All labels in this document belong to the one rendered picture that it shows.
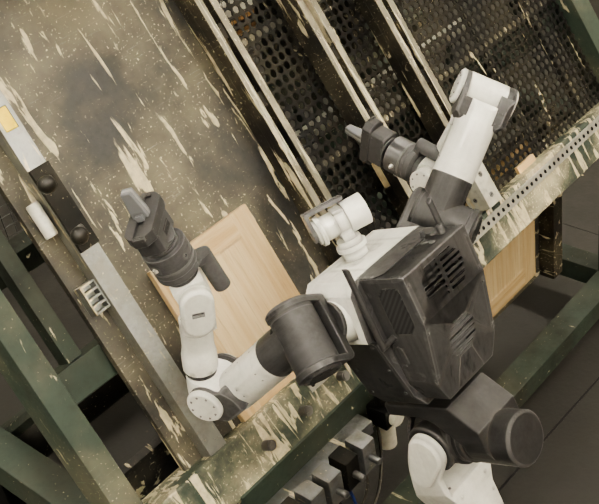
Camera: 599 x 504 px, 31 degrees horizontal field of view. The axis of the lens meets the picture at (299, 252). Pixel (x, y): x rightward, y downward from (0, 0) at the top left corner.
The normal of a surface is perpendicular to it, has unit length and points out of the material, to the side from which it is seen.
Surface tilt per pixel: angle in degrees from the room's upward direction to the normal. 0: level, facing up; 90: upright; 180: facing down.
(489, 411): 22
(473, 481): 64
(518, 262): 90
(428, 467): 90
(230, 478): 60
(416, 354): 90
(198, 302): 94
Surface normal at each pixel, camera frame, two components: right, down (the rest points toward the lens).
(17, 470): -0.14, -0.81
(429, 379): -0.65, 0.51
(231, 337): 0.58, -0.16
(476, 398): 0.15, -0.65
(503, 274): 0.75, 0.29
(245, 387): -0.36, 0.58
